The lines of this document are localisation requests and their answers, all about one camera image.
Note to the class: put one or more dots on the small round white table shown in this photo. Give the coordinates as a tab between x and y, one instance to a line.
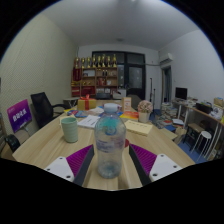
70	100

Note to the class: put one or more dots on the orange standing card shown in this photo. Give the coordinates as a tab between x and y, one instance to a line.
126	104

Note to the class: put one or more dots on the beige paper bag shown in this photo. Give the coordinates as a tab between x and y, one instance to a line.
180	133

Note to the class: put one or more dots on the long wooden wall desk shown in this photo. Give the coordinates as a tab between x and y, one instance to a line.
203	115

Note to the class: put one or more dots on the black tripod stand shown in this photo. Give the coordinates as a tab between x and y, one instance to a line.
152	90

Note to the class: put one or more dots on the light wooden stool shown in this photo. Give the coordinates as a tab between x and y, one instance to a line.
168	134

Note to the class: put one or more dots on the pale green cup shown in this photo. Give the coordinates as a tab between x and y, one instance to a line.
69	130

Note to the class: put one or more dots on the pink flowers in white pot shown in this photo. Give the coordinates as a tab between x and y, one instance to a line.
145	110

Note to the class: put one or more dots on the black computer monitor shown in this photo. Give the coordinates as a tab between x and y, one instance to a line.
181	93

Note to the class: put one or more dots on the gold gift box red ribbon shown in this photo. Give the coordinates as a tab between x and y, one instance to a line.
86	104

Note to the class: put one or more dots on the flat round red coaster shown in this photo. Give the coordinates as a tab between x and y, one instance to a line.
127	143

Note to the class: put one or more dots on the large beige book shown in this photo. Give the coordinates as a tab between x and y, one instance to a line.
138	127

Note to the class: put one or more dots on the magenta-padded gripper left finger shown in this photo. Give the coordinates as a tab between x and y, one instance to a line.
71	165

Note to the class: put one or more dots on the orange book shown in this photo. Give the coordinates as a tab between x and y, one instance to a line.
129	115

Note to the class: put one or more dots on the black framed glass door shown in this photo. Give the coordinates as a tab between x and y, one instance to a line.
135	76

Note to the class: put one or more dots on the black mesh-back chair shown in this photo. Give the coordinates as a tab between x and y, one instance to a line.
12	142

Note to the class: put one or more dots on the purple sign board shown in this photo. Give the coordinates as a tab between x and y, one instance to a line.
19	116

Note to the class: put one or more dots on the brown wooden stool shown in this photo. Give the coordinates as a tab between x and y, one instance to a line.
195	128

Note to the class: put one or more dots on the grey armchair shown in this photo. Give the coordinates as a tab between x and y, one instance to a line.
135	100

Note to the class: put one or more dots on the black office chair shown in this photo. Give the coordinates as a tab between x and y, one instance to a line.
41	108

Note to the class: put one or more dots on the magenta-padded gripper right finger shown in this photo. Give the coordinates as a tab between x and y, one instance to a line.
156	166

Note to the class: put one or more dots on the blue printed brochure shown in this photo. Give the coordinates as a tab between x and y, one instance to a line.
76	114

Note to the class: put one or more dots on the wooden shelf unit with trophies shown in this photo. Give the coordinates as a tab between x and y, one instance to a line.
95	81

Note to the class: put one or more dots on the stack of books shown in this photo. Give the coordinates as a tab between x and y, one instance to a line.
168	109

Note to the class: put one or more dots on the clear plastic water bottle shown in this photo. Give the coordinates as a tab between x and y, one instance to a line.
110	143

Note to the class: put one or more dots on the white paper document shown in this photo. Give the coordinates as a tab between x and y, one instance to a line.
88	121

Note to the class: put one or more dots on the white wall air conditioner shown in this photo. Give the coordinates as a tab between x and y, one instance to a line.
166	59

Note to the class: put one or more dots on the white round stool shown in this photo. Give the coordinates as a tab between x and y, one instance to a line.
204	135

